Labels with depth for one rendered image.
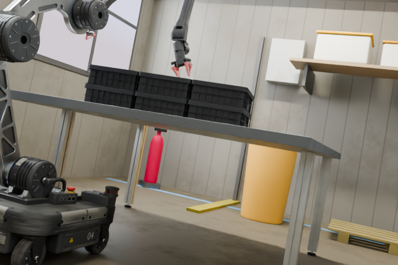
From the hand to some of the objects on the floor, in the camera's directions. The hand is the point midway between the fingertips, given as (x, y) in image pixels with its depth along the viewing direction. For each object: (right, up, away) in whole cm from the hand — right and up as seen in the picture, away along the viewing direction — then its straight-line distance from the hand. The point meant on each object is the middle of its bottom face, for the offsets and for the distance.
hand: (183, 76), depth 244 cm
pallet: (+174, -136, +132) cm, 257 cm away
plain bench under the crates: (-9, -96, +8) cm, 97 cm away
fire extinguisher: (-48, -102, +249) cm, 273 cm away
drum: (+66, -118, +162) cm, 211 cm away
